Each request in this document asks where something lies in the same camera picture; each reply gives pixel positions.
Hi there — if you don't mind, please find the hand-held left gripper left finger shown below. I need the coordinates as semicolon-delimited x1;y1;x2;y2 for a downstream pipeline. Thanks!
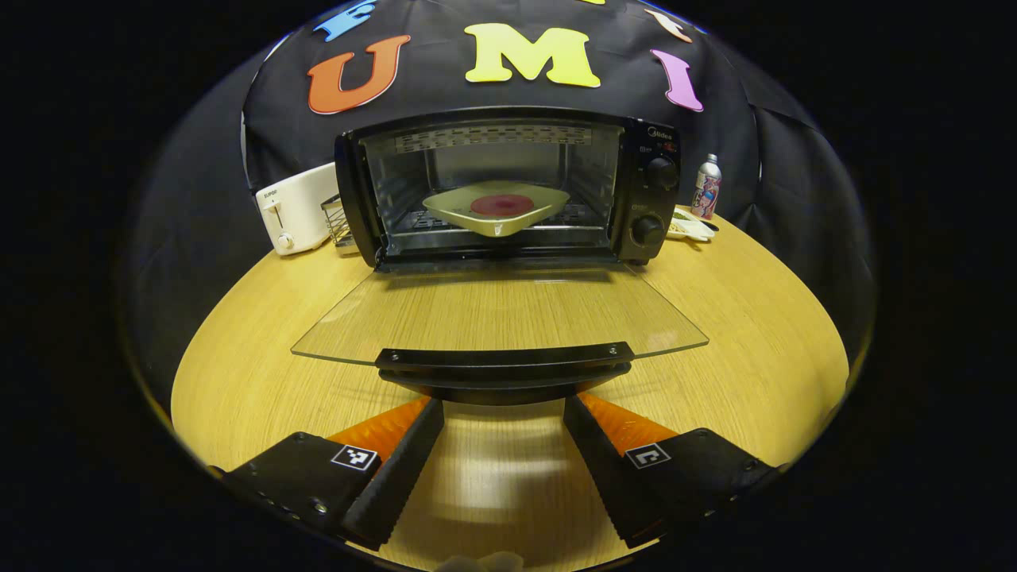
211;396;446;551

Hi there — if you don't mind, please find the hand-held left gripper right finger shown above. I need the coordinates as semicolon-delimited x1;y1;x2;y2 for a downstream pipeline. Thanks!
563;392;783;549

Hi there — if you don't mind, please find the black electric oven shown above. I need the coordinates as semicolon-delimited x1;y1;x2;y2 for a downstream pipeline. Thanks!
290;106;710;406

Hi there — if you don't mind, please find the cream square plate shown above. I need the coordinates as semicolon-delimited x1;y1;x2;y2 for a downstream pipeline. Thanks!
422;180;571;238

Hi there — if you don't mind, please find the pink meat slice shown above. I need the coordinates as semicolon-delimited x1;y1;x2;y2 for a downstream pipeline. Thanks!
470;193;536;218

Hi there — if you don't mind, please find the white divided tray with grains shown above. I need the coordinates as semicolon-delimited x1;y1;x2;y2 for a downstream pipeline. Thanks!
666;208;720;243

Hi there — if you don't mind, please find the white toaster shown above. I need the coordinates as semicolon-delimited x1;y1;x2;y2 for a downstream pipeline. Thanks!
254;162;341;257

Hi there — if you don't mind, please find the black backdrop cloth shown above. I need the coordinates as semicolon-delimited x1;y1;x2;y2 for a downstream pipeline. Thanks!
119;0;875;382

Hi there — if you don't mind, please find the metal wire rack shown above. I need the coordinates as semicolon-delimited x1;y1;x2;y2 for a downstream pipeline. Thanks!
321;194;360;255

